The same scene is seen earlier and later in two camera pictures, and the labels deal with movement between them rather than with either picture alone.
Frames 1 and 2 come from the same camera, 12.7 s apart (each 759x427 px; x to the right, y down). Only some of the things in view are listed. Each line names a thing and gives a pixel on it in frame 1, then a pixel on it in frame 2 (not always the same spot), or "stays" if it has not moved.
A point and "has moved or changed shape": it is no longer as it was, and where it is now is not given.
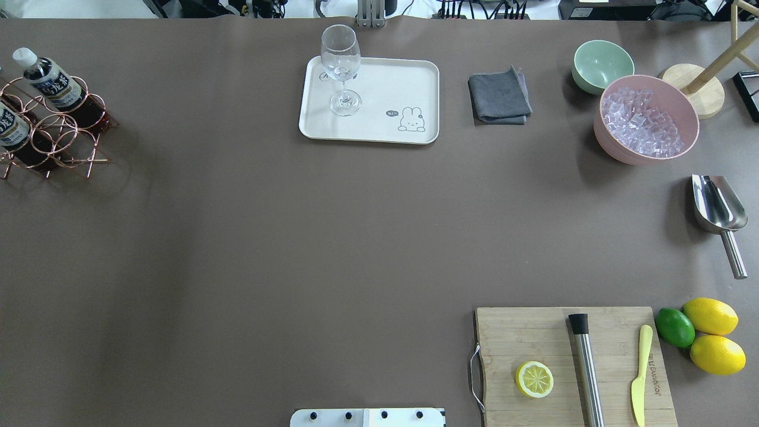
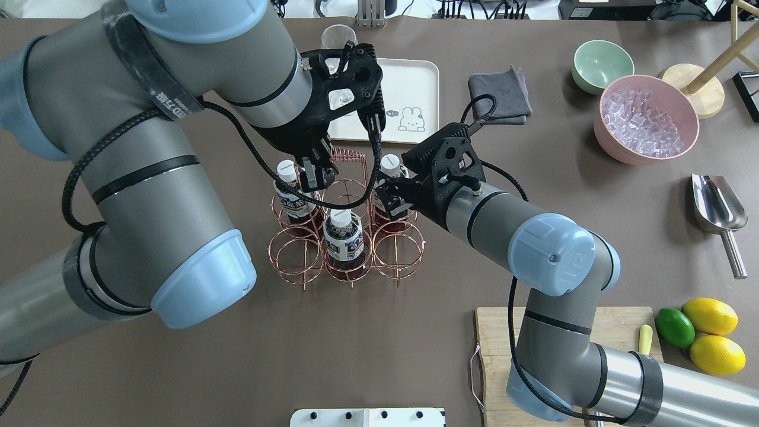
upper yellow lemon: x=711 y=316 stays
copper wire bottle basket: x=42 y=123 has moved or changed shape
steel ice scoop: x=719 y=209 stays
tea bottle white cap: x=64 y=93 has moved or changed shape
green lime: x=675 y=328 stays
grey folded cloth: x=501 y=98 stays
